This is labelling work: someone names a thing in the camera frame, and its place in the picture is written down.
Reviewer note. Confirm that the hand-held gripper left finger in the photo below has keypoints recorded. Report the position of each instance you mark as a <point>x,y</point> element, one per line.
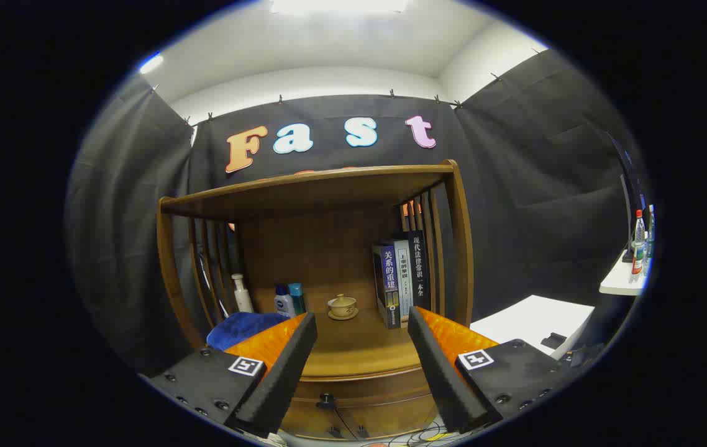
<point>285,379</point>

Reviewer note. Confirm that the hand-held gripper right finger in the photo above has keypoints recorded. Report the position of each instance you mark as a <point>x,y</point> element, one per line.
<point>440,372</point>

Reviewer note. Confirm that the black drawer knob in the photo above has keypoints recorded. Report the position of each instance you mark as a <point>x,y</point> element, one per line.
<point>327,400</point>

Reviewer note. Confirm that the wooden drawer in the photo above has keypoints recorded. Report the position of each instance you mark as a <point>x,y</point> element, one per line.
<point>384,388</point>

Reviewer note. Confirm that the wooden countertop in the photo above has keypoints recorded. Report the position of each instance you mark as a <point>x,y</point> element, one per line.
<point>353,347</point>

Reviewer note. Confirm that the wooden cabinet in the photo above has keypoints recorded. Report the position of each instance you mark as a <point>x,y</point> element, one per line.
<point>328,248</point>

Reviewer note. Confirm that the blue towel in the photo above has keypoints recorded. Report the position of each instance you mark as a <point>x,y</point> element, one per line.
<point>245,329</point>

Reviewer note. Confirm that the white bottle with blue cap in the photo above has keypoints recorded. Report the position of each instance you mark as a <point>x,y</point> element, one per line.
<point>283,302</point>

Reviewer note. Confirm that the teal bottle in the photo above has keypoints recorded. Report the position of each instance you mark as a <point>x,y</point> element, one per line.
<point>296,298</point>

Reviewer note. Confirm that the beige lidded teacup with saucer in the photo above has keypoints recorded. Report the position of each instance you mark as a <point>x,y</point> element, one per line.
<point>342,306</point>

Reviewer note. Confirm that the white pump bottle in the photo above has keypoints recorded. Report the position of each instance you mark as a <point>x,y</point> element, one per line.
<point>241,295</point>

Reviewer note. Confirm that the white spine book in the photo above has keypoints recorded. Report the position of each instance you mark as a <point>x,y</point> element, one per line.
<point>404,279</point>

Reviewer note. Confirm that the dark blue book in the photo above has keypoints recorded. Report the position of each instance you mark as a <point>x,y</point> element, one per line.
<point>389,285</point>

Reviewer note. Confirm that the black book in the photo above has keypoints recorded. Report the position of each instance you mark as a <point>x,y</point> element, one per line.
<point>419,267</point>

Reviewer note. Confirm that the black equipment case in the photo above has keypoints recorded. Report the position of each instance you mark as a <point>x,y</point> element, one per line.
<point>583,355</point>

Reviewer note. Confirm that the white desk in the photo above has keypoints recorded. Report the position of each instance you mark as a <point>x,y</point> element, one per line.
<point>617,282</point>

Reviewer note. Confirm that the clear water bottle red label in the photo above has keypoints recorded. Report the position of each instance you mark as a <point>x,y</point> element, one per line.
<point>638,242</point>

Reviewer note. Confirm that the ceiling light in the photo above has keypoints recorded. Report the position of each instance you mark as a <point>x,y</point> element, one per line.
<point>150,62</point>

